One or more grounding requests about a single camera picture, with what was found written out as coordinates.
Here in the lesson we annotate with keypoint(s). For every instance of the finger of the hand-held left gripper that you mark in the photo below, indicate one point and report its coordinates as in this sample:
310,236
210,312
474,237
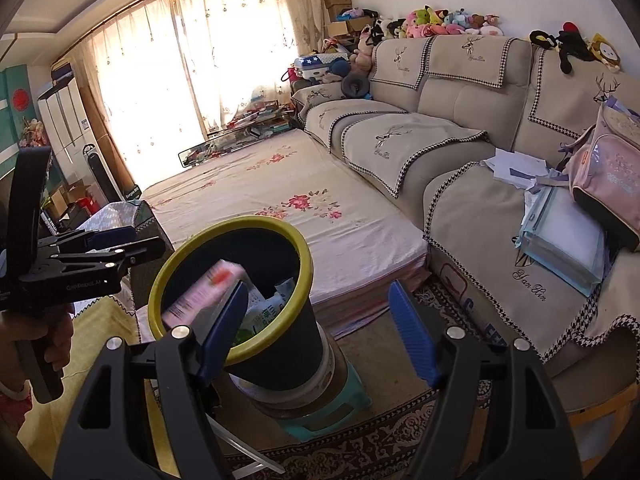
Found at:
115,236
145,250

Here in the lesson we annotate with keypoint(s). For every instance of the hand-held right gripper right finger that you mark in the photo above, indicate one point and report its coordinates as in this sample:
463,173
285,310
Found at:
412,332

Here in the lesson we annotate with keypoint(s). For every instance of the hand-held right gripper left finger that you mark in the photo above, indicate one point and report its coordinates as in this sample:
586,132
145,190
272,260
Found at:
220,340

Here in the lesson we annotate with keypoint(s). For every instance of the pink drink carton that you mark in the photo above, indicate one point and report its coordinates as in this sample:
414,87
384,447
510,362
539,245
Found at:
200,295

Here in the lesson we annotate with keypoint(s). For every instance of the yellow rimmed black trash bin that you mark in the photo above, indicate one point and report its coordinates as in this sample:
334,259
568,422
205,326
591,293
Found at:
300,355

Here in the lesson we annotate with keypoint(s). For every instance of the person's left hand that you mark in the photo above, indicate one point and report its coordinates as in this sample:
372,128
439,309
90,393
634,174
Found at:
57,335

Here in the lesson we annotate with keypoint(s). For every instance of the yellow grey tablecloth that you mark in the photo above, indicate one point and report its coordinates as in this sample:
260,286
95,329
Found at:
97,320

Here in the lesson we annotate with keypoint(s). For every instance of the pile of cardboard boxes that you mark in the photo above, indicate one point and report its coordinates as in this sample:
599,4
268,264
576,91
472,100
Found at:
75,200

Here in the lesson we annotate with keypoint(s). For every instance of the white tower fan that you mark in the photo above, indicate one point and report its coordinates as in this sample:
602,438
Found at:
95,170

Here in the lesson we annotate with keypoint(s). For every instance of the white bucket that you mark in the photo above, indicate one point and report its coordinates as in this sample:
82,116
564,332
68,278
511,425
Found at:
300,400

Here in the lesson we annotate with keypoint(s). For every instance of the teal plastic stool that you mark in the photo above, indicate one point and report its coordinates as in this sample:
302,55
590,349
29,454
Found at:
340,410

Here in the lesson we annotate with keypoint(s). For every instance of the floral sheet mattress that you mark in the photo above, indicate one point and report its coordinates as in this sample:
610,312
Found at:
280,210

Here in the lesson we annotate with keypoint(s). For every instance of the blue boxes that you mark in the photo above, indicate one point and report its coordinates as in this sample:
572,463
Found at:
62,71

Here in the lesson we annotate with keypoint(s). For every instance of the pile of books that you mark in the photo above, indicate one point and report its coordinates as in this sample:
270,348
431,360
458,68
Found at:
260,115

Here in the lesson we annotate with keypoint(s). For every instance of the clear blue document folder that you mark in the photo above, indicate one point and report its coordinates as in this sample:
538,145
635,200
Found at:
565,240

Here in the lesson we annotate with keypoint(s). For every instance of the loose white papers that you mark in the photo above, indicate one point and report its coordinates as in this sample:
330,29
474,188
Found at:
515,167

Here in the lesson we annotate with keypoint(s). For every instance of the sheer patterned curtain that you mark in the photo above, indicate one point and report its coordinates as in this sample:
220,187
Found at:
200,60

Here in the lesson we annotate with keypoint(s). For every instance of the beige sofa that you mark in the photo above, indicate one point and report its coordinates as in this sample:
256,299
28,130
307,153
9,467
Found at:
450,110

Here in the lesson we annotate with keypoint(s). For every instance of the pink backpack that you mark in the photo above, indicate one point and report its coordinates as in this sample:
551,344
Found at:
605,175

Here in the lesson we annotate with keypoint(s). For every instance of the star print suitcase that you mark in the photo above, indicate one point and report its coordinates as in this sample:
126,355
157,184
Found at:
312,65

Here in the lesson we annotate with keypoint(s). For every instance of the grey neck pillow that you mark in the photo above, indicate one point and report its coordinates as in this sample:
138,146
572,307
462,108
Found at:
356,86

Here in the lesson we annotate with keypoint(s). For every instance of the pink plush toy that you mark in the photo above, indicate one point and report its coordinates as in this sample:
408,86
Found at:
362,55

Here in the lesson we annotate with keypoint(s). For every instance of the row of plush toys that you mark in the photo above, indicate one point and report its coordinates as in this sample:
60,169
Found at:
440,22

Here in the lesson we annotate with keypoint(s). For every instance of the stack of cardboard boxes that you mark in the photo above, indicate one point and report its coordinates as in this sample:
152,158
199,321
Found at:
340,2

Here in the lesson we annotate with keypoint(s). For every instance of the black plush toy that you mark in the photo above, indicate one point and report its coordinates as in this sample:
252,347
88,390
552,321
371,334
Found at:
565,45

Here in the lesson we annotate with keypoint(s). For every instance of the yellow lion plush toy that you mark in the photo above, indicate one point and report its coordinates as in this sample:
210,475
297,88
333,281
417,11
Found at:
605,52

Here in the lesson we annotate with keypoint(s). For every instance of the red round wall decoration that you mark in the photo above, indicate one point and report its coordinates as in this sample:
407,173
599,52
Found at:
20,99

